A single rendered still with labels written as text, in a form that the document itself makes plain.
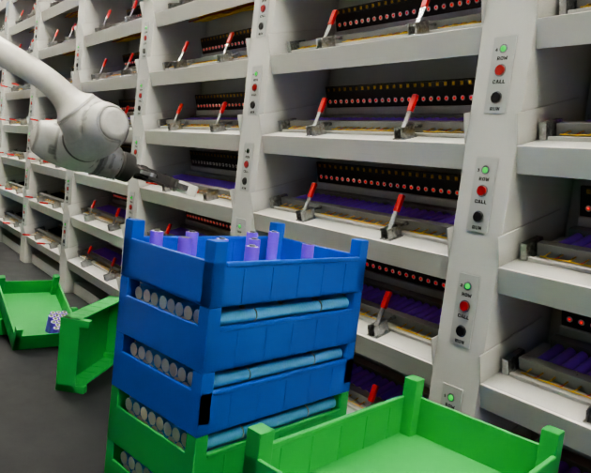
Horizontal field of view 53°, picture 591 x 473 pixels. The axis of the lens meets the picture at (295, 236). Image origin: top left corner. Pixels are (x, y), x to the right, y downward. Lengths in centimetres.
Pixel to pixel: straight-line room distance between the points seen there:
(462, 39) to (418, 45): 10
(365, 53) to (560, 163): 49
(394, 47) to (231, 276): 65
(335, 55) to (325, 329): 66
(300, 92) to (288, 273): 85
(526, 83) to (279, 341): 55
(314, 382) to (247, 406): 13
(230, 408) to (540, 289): 50
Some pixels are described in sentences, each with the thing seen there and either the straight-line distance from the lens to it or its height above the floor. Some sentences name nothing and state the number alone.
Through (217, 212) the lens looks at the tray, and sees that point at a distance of 164.
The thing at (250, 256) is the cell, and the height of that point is 53.
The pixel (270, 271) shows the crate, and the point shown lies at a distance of 76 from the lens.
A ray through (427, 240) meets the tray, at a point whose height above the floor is 55.
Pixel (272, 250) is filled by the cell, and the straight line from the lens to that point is 98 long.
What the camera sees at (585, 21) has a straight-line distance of 99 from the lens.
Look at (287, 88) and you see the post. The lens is 153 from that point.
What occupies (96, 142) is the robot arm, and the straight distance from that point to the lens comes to 134.
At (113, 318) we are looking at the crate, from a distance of 195.
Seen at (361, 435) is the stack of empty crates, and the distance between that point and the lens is 76.
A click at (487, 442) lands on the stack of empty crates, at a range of 79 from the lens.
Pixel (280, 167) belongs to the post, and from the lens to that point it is 152.
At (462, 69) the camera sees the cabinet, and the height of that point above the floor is 90.
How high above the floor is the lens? 65
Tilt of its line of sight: 6 degrees down
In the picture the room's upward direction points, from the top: 7 degrees clockwise
